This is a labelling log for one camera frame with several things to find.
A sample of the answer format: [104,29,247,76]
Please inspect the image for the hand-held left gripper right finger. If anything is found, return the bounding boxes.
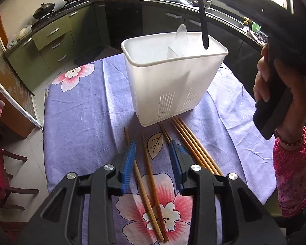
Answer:
[170,140,287,245]

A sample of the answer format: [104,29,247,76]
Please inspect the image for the wooden framed sliding door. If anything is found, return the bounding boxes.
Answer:
[0,15,43,139]

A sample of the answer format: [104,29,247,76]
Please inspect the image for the dark grey kitchen cabinets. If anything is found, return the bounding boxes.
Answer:
[93,0,267,88]

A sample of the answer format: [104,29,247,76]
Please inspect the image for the white plastic bags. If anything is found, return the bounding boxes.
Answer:
[7,23,32,49]

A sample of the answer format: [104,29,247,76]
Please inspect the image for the reddish brown chopstick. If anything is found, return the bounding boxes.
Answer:
[141,133,168,238]

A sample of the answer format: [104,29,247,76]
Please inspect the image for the purple floral tablecloth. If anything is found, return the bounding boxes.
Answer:
[44,53,278,245]

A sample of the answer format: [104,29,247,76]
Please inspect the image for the small dark floor rug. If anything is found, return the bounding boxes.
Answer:
[73,45,105,66]

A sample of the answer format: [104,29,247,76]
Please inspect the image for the translucent white spoon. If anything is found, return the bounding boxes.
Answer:
[175,24,189,57]

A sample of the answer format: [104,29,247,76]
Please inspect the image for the wooden chair red seat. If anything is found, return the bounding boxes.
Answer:
[0,140,40,210]

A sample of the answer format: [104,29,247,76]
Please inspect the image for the person's right hand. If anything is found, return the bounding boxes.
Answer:
[253,45,306,139]

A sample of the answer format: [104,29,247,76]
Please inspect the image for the black utensil handle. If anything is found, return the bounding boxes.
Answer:
[195,0,210,50]

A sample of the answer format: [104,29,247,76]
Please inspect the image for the black wok with lid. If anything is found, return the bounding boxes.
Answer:
[33,2,55,19]

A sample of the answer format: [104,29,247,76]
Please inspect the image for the black gas stove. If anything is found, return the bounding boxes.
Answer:
[31,0,91,29]

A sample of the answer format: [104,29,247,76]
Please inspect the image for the white plastic utensil holder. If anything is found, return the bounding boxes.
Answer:
[121,31,229,127]

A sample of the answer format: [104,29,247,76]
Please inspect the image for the green kitchen cabinets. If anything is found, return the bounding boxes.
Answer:
[4,3,98,93]

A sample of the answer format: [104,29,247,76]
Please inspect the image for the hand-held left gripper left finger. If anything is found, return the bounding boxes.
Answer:
[19,140,137,245]

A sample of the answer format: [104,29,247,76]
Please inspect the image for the stainless steel double sink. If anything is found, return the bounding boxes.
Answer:
[166,0,248,30]

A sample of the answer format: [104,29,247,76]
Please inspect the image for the beaded bracelet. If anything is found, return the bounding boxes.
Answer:
[275,130,305,146]

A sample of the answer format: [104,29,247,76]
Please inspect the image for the person's right forearm pink sleeve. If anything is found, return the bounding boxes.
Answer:
[272,126,306,218]

